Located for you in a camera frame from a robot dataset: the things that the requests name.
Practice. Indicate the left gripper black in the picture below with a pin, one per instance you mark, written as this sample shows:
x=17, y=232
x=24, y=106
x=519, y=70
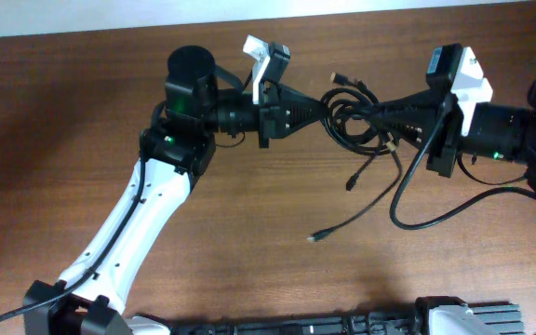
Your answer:
x=273, y=108

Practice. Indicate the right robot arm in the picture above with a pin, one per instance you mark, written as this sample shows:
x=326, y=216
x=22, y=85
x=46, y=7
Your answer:
x=503, y=133

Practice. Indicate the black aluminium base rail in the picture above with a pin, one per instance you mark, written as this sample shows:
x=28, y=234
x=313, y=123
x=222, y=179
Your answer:
x=429, y=315

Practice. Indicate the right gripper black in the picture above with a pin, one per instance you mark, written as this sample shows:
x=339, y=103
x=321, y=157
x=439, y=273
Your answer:
x=442, y=135

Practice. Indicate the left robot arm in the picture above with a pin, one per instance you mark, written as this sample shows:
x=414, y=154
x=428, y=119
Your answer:
x=201, y=101

